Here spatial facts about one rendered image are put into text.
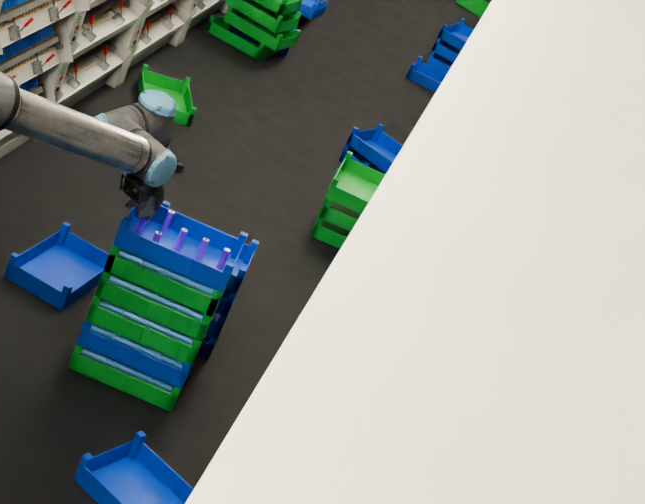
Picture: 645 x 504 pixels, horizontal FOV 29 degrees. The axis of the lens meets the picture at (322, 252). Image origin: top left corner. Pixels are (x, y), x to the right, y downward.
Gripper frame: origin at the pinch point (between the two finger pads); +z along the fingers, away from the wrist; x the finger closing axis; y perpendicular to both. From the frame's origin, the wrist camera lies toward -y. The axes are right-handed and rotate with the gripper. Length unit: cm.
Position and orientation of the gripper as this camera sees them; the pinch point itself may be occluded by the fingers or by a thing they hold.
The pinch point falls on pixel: (145, 213)
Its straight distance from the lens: 324.6
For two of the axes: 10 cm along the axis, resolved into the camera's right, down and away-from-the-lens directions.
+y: -6.6, 3.7, -6.5
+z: -2.1, 7.4, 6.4
